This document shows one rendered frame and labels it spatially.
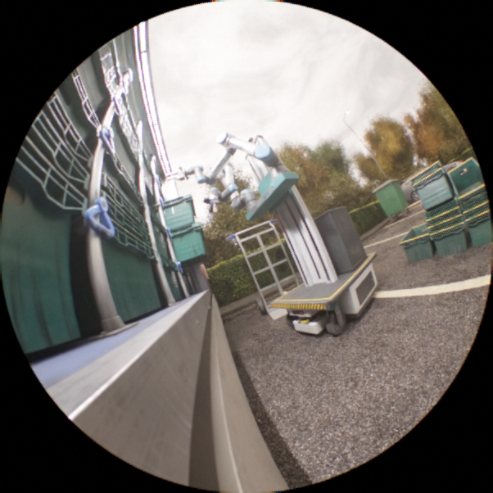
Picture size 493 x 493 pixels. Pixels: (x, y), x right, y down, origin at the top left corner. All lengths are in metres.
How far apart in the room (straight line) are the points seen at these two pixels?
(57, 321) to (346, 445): 0.77
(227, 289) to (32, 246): 3.76
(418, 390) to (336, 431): 0.33
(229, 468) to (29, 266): 0.29
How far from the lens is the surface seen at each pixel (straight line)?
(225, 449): 0.20
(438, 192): 1.74
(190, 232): 1.29
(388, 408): 0.76
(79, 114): 0.51
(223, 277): 3.79
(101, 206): 0.37
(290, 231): 1.46
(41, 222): 0.30
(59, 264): 0.30
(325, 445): 0.72
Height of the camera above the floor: 0.67
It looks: 8 degrees up
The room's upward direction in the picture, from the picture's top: 23 degrees counter-clockwise
